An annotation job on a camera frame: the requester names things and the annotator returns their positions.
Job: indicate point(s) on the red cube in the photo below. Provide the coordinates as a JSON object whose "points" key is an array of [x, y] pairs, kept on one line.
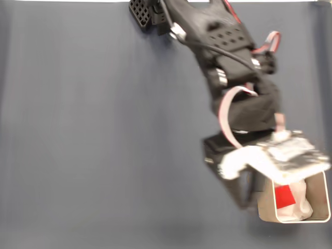
{"points": [[284, 197]]}

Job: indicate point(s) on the beige rounded box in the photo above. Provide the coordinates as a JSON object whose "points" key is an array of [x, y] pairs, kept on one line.
{"points": [[267, 210]]}

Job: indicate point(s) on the white crumpled paper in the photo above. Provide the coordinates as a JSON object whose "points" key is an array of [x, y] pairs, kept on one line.
{"points": [[303, 207]]}

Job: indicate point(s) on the camera board on white mount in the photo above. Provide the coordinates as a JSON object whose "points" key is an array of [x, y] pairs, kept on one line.
{"points": [[285, 155]]}

